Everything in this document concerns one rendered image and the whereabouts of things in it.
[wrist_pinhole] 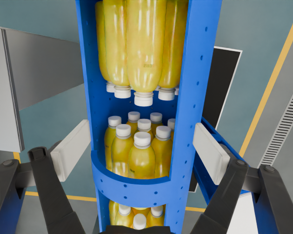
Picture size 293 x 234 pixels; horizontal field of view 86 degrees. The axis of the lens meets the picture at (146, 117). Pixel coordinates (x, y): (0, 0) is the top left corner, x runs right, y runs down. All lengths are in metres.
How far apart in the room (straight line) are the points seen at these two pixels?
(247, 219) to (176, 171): 0.57
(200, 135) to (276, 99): 1.83
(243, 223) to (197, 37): 0.77
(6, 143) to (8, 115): 0.11
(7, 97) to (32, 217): 2.43
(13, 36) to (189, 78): 0.65
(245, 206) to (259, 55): 1.33
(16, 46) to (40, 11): 0.98
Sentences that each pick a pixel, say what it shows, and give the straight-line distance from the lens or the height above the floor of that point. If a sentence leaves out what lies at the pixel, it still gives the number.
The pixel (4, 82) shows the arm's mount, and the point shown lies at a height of 1.02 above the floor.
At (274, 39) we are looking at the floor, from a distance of 1.85.
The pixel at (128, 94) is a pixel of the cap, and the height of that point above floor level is 1.12.
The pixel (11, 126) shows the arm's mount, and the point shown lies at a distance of 0.66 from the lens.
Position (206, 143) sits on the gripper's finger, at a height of 1.34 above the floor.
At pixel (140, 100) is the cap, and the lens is 0.32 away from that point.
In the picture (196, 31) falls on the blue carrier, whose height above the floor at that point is 1.21.
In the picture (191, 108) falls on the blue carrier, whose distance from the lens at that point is 0.30.
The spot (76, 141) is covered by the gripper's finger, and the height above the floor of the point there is 1.34.
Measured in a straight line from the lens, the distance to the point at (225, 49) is 1.47.
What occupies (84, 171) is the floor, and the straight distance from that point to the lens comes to 2.07.
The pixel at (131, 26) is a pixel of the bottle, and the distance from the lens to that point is 0.30.
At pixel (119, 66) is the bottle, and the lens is 0.34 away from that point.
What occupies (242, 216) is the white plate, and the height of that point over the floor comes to 1.04.
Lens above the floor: 1.48
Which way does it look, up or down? 69 degrees down
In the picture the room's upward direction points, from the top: 179 degrees clockwise
